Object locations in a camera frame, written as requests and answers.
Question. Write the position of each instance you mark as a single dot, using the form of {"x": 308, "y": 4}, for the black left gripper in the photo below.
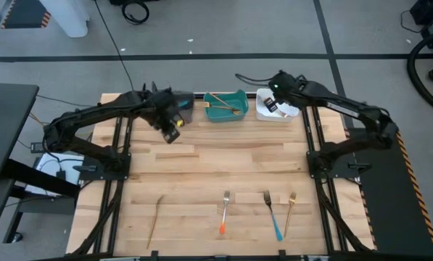
{"x": 165, "y": 117}

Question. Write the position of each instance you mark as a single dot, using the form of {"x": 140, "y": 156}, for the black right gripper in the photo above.
{"x": 283, "y": 100}

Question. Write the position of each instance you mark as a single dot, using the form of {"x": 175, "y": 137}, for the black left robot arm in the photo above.
{"x": 93, "y": 116}

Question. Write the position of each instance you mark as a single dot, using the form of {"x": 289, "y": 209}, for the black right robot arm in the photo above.
{"x": 321, "y": 96}

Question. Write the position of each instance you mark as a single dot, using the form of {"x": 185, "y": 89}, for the white plastic bin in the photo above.
{"x": 263, "y": 114}

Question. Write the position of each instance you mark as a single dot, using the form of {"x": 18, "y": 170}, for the grey plastic bin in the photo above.
{"x": 189, "y": 108}

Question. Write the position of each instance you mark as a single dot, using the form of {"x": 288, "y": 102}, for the teal plastic bin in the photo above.
{"x": 223, "y": 115}

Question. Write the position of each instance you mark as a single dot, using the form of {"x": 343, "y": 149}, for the gold knife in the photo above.
{"x": 154, "y": 221}

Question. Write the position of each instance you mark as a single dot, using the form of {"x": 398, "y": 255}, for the small black adapter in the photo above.
{"x": 61, "y": 174}

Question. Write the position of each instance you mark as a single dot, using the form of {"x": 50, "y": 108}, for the white paper sheet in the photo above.
{"x": 53, "y": 161}

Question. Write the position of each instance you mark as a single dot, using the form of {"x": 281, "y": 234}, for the black power adapter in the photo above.
{"x": 36, "y": 147}

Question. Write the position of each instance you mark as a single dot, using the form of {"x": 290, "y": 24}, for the white column base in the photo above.
{"x": 67, "y": 18}

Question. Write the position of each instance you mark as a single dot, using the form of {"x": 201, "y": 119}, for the large hazard-striped black mat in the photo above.
{"x": 390, "y": 203}

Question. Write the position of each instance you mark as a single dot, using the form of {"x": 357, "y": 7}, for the black desk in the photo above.
{"x": 6, "y": 123}

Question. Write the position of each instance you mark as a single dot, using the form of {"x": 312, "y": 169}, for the small hazard-striped black mat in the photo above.
{"x": 24, "y": 14}

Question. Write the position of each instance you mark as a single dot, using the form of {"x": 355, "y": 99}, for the black caster wheel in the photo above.
{"x": 16, "y": 237}

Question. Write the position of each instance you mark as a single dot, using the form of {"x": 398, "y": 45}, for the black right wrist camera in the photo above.
{"x": 270, "y": 105}

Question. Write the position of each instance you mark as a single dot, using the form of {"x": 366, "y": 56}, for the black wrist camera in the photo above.
{"x": 171, "y": 136}
{"x": 270, "y": 105}

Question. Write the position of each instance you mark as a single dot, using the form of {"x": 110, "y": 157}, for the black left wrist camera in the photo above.
{"x": 171, "y": 136}

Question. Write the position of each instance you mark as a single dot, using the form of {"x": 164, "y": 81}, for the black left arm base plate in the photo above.
{"x": 89, "y": 175}

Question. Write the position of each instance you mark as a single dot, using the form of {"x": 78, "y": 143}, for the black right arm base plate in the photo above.
{"x": 346, "y": 174}

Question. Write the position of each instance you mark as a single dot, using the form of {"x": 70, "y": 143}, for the black desk leg frame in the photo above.
{"x": 42, "y": 180}

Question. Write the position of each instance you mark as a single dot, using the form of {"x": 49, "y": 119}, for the black aluminium table frame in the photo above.
{"x": 187, "y": 259}

